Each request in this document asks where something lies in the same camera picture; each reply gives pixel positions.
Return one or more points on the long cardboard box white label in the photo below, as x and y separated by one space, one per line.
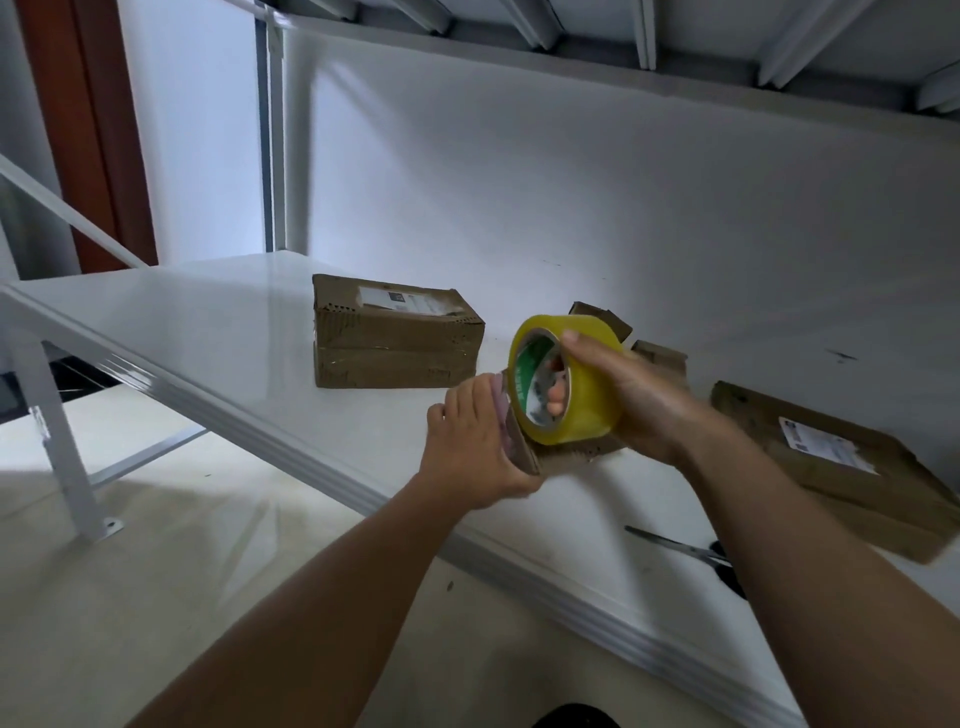
390 333

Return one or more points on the person's black trousers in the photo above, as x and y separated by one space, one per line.
576 716

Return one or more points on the small cardboard box red label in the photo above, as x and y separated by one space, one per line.
660 357

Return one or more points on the red-brown door frame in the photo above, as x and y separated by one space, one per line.
90 120

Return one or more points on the pink carton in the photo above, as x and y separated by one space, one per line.
518 435

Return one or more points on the perforated white metal rack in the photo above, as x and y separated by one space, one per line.
45 405

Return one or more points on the white metal shelf rack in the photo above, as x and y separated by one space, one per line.
180 315

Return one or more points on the person's left forearm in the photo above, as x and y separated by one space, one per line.
300 630

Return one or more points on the yellow tape roll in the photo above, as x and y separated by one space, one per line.
585 413

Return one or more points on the person's right hand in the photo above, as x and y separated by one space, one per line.
638 398

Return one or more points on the person's left hand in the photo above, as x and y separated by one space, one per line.
473 443

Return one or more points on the corrugated cardboard box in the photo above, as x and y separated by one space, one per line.
600 318

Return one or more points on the person's right forearm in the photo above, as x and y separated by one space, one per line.
825 600

